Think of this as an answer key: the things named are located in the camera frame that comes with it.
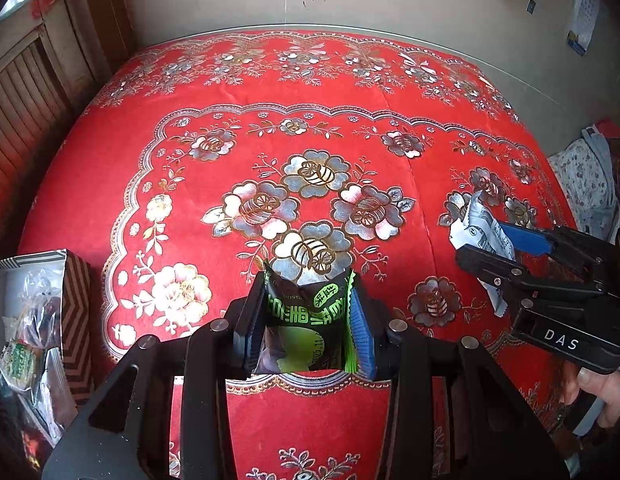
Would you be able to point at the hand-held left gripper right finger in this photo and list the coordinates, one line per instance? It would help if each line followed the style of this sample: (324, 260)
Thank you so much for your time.
(362, 330)

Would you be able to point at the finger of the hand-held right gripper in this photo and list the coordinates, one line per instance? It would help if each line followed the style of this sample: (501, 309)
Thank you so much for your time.
(495, 270)
(527, 240)

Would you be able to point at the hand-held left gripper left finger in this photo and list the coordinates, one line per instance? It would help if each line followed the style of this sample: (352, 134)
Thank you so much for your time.
(247, 320)

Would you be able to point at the dark green snack packet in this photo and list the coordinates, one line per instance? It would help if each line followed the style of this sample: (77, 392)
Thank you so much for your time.
(300, 320)

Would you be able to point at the striped cardboard box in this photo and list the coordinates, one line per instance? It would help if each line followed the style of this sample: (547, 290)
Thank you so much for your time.
(77, 320)

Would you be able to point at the clear packet purple contents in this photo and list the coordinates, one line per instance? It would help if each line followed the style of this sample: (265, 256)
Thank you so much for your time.
(47, 315)

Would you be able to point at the green and white snack packet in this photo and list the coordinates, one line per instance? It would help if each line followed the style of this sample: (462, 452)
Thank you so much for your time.
(20, 362)

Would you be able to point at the person's right hand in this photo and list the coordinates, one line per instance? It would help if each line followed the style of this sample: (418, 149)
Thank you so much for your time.
(597, 385)

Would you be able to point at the floral grey cloth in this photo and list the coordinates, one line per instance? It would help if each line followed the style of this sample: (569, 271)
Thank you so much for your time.
(585, 180)

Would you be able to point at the red floral tablecloth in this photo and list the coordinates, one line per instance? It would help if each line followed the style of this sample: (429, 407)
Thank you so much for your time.
(290, 110)

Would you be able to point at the wooden slatted door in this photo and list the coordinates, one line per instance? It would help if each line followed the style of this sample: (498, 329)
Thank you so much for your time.
(20, 110)

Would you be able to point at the wall calendar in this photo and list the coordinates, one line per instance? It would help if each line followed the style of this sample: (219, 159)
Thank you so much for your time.
(582, 20)

